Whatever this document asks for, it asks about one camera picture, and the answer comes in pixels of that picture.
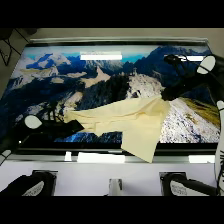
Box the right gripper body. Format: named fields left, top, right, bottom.
left=160, top=84, right=188, bottom=102

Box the cream T-shirt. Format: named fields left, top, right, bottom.
left=63, top=94, right=172, bottom=164

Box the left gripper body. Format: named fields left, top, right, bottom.
left=54, top=119, right=85, bottom=137

